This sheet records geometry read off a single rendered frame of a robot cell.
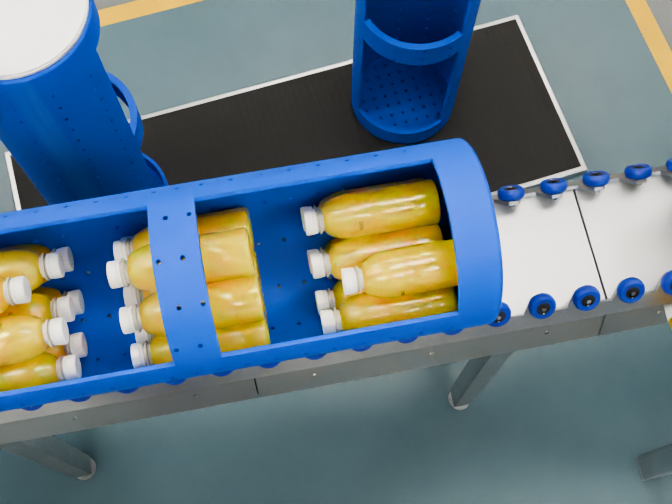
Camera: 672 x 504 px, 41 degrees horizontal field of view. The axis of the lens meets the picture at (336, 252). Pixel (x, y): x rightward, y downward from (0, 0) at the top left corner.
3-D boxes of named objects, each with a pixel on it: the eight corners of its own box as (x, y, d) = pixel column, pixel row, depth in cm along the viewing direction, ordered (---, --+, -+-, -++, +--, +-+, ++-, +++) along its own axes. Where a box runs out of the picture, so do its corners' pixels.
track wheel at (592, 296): (603, 288, 146) (598, 281, 147) (576, 292, 145) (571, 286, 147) (601, 310, 148) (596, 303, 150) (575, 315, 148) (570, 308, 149)
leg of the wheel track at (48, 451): (97, 477, 231) (18, 442, 172) (74, 482, 231) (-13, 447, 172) (95, 455, 233) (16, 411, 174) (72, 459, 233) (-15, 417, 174)
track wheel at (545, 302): (558, 296, 145) (553, 289, 147) (530, 301, 145) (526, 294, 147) (557, 318, 148) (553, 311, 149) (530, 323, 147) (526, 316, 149)
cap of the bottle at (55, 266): (48, 281, 132) (60, 279, 132) (43, 254, 132) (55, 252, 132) (54, 277, 136) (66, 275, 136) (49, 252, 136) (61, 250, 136)
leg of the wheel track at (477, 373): (472, 407, 238) (519, 350, 179) (450, 412, 238) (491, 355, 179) (467, 386, 240) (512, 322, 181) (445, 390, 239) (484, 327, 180)
